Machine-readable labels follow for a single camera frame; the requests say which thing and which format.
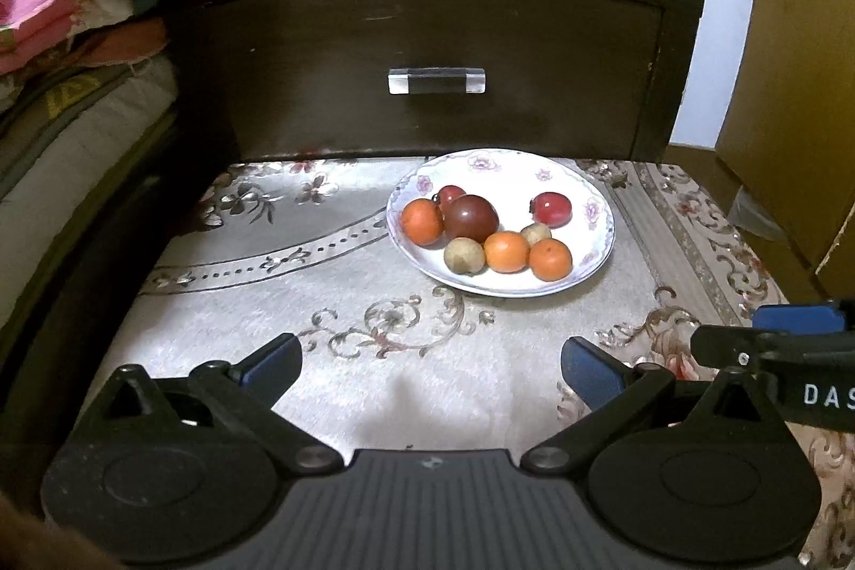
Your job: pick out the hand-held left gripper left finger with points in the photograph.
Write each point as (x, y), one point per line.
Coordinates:
(274, 366)

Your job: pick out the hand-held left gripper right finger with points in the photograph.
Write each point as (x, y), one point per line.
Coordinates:
(591, 373)

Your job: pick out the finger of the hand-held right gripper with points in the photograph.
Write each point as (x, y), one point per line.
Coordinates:
(725, 346)
(795, 317)

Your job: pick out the orange tangerine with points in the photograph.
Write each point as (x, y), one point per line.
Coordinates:
(506, 251)
(550, 260)
(421, 223)

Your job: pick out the small brown kiwi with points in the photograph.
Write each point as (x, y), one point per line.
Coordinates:
(536, 233)

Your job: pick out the large dark red tomato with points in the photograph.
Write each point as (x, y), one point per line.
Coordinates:
(471, 217)

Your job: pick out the white floral plate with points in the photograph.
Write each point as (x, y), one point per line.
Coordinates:
(507, 173)

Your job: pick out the small red tomato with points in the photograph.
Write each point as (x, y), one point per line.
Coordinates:
(451, 194)

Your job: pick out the clear plastic bag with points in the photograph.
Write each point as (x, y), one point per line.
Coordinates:
(751, 209)

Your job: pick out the yellow cardboard box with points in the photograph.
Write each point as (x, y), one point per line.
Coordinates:
(795, 109)

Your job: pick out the stack of folded blankets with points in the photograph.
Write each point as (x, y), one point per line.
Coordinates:
(67, 142)

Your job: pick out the dark wooden drawer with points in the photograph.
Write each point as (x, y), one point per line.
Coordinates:
(427, 42)
(427, 22)

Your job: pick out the pink folded cloth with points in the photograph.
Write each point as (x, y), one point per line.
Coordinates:
(33, 9)

